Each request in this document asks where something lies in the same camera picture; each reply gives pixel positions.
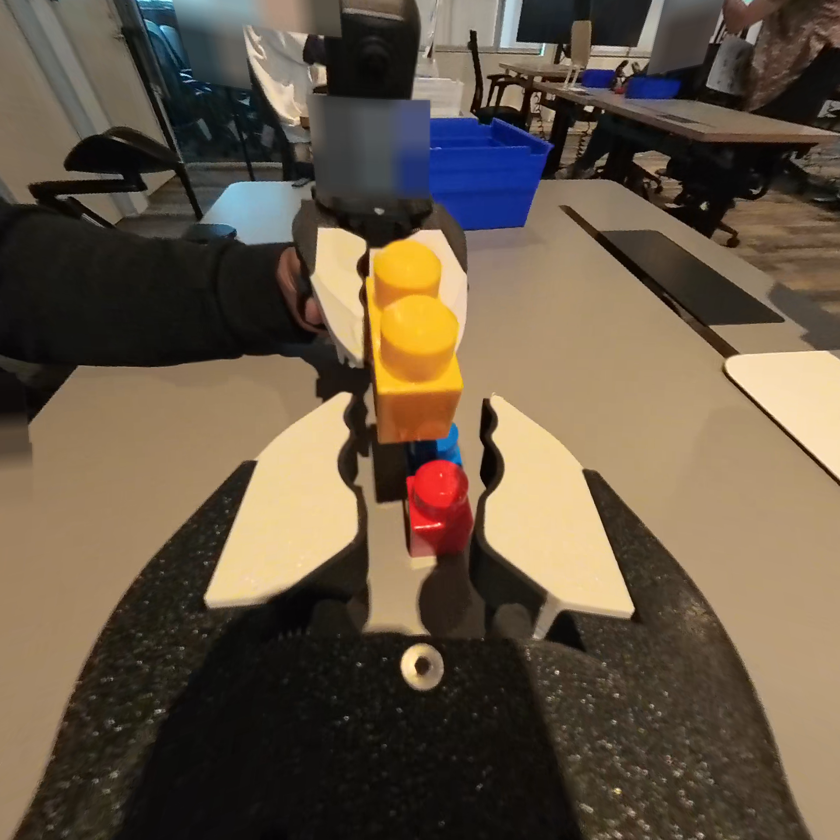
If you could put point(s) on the black monitor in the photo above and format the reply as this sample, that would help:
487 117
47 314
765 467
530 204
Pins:
558 19

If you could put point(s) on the small white desk stand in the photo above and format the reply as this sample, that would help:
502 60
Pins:
579 43

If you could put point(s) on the small blue bin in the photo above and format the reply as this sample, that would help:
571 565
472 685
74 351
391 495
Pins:
653 88
598 79

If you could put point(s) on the blue plastic bin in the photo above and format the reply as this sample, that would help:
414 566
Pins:
485 177

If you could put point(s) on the black office chair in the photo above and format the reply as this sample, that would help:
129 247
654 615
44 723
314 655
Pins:
118 151
482 92

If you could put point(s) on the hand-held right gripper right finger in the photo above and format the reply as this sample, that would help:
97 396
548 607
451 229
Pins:
551 525

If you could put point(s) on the person's left hand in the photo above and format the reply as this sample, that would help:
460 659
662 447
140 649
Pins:
296 289

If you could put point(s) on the yellow two-stud block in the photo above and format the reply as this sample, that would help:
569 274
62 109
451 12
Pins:
417 394

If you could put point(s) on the wooden desk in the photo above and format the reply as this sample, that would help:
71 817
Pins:
709 121

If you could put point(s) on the blue one-stud block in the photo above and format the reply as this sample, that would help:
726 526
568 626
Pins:
449 446

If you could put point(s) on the person's left forearm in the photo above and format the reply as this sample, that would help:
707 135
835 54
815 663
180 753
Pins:
131 289

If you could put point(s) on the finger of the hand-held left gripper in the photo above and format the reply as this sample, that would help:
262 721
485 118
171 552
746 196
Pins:
456 282
338 289

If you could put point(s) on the black table pad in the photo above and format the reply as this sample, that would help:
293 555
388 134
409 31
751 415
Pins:
689 275

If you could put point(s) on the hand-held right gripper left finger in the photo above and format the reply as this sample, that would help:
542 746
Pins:
289 512

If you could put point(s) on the white stand base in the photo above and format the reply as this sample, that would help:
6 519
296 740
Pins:
794 400

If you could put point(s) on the red one-stud block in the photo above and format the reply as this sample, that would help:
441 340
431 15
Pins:
439 512

